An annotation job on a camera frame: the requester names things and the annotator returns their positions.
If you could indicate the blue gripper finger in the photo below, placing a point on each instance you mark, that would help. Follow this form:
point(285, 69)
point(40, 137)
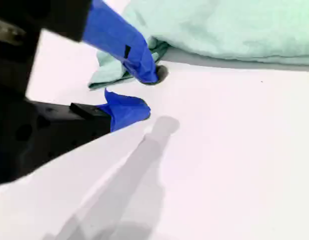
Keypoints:
point(124, 110)
point(114, 30)

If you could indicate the pale green T-shirt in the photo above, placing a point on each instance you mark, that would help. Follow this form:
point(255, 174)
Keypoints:
point(219, 25)

